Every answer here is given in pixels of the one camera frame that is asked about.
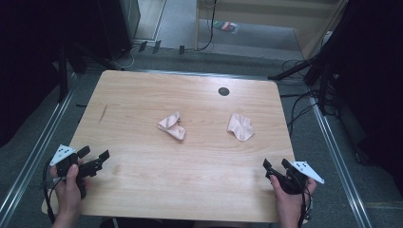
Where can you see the black round table grommet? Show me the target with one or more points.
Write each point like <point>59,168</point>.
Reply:
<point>223,91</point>

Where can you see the black cabinet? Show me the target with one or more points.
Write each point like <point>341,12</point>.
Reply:
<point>118,25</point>

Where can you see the light wooden partition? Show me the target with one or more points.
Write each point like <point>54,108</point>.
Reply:
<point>316,34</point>

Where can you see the black plug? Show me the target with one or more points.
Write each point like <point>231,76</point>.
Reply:
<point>157,46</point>
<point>143,46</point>
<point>181,49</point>

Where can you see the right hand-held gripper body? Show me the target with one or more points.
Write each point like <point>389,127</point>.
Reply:
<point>296,180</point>

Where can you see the black tripod stand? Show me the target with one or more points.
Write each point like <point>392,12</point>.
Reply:
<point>318,68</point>

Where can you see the colourful packet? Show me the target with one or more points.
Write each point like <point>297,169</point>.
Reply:
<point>226,26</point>

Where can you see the person's left hand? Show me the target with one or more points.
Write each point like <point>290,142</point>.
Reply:
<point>68,193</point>

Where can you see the pink cloth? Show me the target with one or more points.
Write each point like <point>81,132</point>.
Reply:
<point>172,125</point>
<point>240,127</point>

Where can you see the person's right hand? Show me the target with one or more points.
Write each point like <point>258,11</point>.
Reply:
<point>290,205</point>

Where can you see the metal floor rail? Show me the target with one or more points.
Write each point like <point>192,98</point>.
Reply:
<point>34,148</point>
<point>340,164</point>

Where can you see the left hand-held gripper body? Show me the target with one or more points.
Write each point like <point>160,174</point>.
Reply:
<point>65,160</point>

